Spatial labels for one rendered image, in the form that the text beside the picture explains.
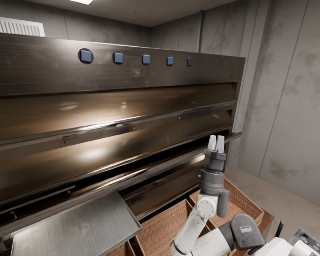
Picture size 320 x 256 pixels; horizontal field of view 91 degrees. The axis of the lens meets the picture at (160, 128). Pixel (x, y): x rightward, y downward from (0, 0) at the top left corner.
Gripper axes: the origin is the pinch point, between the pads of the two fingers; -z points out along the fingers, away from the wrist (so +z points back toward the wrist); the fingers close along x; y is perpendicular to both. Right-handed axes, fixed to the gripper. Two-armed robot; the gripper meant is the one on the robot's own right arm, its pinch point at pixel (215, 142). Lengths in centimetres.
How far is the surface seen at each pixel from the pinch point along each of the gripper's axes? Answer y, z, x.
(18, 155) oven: 80, 17, -6
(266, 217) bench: -99, 69, -102
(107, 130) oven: 51, 2, -25
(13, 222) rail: 73, 41, 0
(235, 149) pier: -140, 11, -263
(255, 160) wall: -173, 26, -249
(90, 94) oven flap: 59, -15, -17
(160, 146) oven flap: 20, 9, -50
